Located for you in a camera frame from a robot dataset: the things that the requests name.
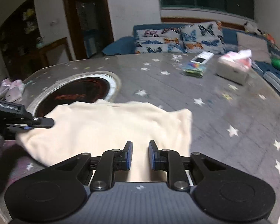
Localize butterfly pillow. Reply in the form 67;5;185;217
181;21;225;55
135;27;185;54

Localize black white plush toy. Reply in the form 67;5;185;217
244;21;262;36

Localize grey cushion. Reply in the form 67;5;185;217
237;32;271;64

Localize blue sectional sofa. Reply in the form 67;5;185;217
102;21;280;93

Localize white phone box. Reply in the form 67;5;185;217
191;52;214;65

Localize orange plush toy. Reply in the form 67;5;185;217
264;33;276;45

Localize cream white garment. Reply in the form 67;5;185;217
16;100;192;182

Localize green bowl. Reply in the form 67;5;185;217
271;58;280;71

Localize right butterfly pillow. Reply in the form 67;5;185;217
181;21;225;55

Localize white tissue box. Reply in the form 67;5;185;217
216;50;252;85

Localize round table heater inset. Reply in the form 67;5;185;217
27;71;121;116

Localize dark wooden cabinet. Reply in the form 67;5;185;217
0;0;114;79

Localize pink baby shoes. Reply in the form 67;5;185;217
0;78;25;102

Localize left butterfly pillow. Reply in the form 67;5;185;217
135;27;185;54

